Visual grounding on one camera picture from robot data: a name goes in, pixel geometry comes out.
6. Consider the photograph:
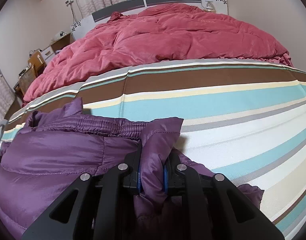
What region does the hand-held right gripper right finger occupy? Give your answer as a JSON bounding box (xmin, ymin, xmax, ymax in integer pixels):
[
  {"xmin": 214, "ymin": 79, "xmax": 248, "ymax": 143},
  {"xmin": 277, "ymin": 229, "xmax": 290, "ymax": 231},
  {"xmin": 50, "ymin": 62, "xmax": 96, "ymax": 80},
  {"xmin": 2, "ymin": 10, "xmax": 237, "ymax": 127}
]
[{"xmin": 163, "ymin": 153, "xmax": 285, "ymax": 240}]

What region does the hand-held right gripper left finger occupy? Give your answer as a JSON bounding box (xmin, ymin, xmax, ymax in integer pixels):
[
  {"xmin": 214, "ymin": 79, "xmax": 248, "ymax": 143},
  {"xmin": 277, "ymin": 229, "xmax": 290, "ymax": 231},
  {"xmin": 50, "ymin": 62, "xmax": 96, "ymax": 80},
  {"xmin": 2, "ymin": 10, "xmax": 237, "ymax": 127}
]
[{"xmin": 21, "ymin": 142, "xmax": 144, "ymax": 240}]

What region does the purple down jacket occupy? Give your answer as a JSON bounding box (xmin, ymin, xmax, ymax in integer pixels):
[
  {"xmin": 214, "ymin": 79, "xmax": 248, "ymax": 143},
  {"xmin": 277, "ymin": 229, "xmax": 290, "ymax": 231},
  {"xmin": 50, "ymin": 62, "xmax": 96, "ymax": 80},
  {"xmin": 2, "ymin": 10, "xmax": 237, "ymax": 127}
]
[{"xmin": 0, "ymin": 97, "xmax": 265, "ymax": 240}]

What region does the striped bed sheet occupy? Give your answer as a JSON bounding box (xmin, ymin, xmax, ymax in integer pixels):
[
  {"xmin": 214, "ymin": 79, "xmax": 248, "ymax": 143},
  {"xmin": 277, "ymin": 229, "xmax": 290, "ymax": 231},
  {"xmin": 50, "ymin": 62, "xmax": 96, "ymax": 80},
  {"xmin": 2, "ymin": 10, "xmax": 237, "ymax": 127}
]
[{"xmin": 3, "ymin": 58, "xmax": 306, "ymax": 240}]

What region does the red quilted comforter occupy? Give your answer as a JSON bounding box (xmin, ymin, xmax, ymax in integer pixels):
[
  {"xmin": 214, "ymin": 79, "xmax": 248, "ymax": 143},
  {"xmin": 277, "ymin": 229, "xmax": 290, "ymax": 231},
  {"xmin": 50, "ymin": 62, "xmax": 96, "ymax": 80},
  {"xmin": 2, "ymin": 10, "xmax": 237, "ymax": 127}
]
[{"xmin": 22, "ymin": 4, "xmax": 294, "ymax": 107}]

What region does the wicker back chair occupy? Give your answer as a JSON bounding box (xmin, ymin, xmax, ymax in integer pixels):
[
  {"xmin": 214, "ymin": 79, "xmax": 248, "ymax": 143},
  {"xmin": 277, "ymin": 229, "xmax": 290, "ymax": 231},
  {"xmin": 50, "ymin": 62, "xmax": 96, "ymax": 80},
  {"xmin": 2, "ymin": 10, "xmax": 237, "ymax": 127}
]
[{"xmin": 18, "ymin": 64, "xmax": 36, "ymax": 95}]

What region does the brown wooden case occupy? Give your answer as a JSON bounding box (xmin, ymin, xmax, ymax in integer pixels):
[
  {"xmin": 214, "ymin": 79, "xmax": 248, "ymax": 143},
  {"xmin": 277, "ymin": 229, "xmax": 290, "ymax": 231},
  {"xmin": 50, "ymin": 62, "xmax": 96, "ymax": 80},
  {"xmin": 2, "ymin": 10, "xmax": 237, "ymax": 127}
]
[{"xmin": 28, "ymin": 51, "xmax": 47, "ymax": 77}]

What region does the wooden desk with white drawer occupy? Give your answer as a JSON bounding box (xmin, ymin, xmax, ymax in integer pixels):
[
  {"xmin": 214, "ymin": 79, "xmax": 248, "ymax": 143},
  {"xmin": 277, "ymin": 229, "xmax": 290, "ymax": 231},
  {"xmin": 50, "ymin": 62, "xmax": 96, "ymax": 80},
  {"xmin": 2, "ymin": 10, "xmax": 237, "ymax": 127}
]
[{"xmin": 50, "ymin": 32, "xmax": 75, "ymax": 55}]

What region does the printed side curtain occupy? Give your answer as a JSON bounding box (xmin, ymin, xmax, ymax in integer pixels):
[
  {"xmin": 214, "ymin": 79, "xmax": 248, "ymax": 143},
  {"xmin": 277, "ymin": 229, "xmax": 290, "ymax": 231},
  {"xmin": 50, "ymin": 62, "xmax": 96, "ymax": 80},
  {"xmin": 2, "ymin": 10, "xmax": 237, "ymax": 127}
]
[{"xmin": 0, "ymin": 65, "xmax": 16, "ymax": 126}]

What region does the bedside lamp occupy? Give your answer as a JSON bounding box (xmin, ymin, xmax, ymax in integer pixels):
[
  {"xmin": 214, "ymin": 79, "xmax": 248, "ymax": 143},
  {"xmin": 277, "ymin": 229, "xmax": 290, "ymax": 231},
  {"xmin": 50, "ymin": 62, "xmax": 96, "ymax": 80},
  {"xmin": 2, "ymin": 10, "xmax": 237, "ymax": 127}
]
[{"xmin": 203, "ymin": 0, "xmax": 215, "ymax": 13}]

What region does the hanging power cable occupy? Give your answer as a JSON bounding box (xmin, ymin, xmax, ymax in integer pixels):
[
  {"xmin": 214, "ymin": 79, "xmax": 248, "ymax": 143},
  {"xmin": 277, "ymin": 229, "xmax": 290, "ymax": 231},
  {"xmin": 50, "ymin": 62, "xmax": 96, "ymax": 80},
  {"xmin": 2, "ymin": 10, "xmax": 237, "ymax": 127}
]
[{"xmin": 65, "ymin": 0, "xmax": 76, "ymax": 21}]

